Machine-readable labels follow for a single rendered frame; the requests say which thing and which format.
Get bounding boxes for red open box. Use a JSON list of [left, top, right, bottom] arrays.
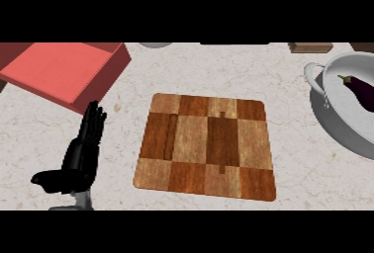
[[0, 42, 134, 116]]

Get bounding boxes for brown wooden block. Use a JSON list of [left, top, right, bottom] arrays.
[[289, 42, 335, 54]]

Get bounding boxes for grey round object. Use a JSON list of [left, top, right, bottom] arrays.
[[138, 42, 175, 49]]

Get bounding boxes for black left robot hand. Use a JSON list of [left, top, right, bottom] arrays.
[[30, 100, 109, 196]]

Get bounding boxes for purple eggplant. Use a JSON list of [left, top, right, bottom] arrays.
[[338, 74, 374, 114]]

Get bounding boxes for dark brown object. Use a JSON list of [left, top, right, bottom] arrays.
[[349, 42, 374, 53]]

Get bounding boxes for white pot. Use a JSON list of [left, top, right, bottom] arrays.
[[304, 50, 374, 161]]

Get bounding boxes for wooden checkered cutting board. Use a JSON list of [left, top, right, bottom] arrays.
[[132, 92, 279, 203]]

